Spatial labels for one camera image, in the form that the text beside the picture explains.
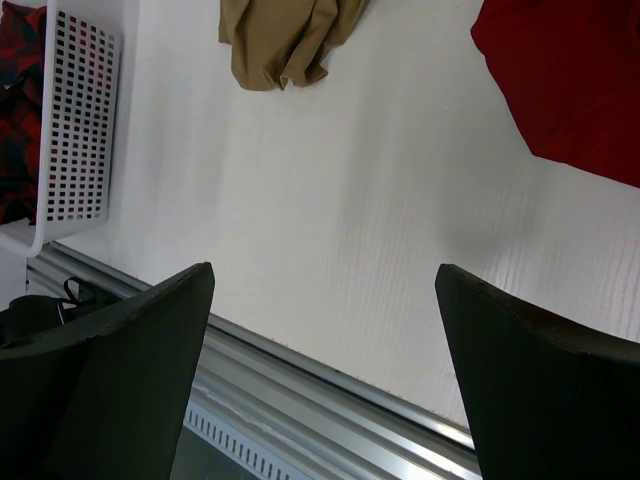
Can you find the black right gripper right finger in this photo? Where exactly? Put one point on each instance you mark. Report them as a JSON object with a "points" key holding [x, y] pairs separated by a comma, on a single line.
{"points": [[545, 397]]}

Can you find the red plaid skirt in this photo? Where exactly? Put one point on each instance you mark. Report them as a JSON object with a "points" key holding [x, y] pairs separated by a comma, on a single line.
{"points": [[23, 32]]}

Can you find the red garment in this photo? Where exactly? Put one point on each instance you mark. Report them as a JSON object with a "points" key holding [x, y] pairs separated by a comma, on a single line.
{"points": [[569, 72]]}

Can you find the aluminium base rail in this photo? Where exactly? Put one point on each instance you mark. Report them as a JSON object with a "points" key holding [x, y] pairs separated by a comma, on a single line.
{"points": [[324, 424]]}

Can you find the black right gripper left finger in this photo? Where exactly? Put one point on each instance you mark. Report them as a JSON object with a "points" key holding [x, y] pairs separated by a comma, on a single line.
{"points": [[96, 387]]}

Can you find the white perforated plastic basket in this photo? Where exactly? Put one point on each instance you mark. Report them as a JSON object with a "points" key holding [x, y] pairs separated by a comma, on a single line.
{"points": [[81, 73]]}

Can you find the tan skirt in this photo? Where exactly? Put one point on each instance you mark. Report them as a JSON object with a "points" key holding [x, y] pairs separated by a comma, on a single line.
{"points": [[277, 43]]}

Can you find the white slotted cable duct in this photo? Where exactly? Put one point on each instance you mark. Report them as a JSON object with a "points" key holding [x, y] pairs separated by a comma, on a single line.
{"points": [[236, 446]]}

